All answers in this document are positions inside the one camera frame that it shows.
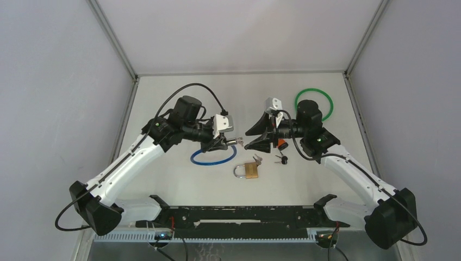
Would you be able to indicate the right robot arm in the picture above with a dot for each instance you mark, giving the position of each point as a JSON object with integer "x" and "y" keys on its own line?
{"x": 387, "y": 214}

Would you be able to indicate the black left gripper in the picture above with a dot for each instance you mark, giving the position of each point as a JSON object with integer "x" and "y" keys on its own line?
{"x": 218, "y": 143}

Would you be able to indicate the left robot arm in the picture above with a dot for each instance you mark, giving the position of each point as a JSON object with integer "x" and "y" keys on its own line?
{"x": 96, "y": 200}

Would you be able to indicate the white slotted cable duct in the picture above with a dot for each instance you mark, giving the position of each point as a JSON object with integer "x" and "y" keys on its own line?
{"x": 168, "y": 237}

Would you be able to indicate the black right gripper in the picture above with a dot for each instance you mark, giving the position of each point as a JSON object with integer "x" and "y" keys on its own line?
{"x": 267, "y": 127}

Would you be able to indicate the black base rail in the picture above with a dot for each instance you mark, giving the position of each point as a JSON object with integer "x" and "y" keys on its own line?
{"x": 242, "y": 220}

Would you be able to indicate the black-headed key bunch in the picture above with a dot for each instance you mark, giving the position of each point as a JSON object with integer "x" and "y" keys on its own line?
{"x": 282, "y": 159}

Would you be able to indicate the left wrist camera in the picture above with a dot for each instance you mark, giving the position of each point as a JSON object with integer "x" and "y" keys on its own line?
{"x": 222, "y": 124}

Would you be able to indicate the large brass padlock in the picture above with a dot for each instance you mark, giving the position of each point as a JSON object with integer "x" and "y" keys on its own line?
{"x": 247, "y": 171}

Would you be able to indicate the blue cable lock keys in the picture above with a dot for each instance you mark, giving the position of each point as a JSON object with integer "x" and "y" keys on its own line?
{"x": 240, "y": 141}

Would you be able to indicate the orange black key fob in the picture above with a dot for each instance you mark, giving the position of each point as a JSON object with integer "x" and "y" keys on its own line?
{"x": 282, "y": 145}

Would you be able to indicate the large padlock silver keys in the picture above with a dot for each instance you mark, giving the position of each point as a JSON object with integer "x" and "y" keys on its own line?
{"x": 258, "y": 160}

